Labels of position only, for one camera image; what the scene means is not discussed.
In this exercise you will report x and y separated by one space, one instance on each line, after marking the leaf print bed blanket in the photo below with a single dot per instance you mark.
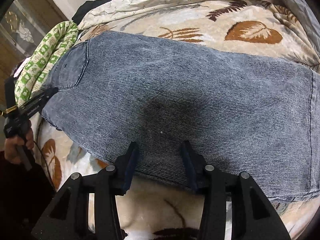
151 210

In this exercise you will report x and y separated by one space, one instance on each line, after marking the wooden glass panel door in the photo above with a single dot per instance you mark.
23 26

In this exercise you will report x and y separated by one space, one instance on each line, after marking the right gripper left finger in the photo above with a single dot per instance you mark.
85 206

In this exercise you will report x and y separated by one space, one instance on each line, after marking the green patterned folded quilt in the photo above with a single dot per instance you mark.
37 67

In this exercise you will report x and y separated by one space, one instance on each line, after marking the grey denim jeans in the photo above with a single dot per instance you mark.
241 112

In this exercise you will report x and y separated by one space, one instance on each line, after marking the black garment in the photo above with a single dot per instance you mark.
85 8

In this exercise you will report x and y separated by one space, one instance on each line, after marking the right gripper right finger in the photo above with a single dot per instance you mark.
253 216

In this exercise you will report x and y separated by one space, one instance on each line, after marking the grey quilted pillow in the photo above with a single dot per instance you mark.
307 13

